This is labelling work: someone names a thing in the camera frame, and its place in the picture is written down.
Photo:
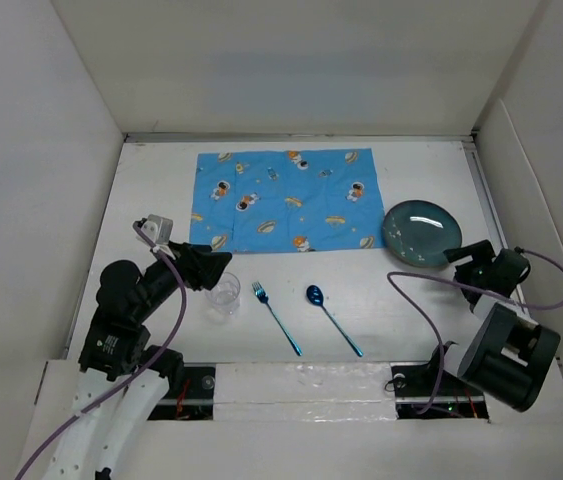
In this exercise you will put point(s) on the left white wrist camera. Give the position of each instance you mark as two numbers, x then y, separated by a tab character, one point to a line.
154	230

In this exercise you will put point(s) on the blue metal fork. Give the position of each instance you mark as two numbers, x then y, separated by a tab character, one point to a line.
263	298

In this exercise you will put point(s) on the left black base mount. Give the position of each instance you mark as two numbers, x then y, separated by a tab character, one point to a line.
192	399

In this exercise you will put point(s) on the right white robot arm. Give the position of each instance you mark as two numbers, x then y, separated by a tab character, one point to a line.
509	355

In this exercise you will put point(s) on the blue metal spoon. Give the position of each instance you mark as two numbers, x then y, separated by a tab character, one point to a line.
316	297

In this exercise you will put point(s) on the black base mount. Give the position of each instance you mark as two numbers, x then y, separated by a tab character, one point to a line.
192	399
411	386

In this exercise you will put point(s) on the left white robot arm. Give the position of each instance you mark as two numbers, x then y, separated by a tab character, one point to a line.
122	376

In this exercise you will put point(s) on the blue astronaut print placemat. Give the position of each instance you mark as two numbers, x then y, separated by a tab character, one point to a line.
287	201

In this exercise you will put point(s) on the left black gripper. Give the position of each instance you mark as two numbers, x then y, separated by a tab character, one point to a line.
205	263

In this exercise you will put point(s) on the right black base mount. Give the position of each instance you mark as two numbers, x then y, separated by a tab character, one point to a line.
411	386

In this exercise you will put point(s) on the clear plastic cup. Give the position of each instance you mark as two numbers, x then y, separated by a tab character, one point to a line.
223	299

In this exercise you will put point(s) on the teal ceramic plate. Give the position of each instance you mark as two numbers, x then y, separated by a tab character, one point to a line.
418	232

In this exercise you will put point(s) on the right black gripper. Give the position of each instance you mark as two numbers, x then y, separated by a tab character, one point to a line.
482	252

